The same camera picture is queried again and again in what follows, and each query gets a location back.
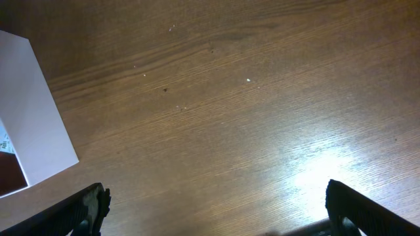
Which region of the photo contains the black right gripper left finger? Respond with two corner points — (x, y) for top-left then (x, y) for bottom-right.
(1, 183), (111, 236)

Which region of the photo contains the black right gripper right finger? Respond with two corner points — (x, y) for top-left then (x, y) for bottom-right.
(325, 180), (419, 236)

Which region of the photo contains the green Dettol soap box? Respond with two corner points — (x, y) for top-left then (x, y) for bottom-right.
(0, 123), (15, 154)

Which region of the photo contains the white cardboard box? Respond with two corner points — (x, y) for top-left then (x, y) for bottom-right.
(1, 31), (79, 197)

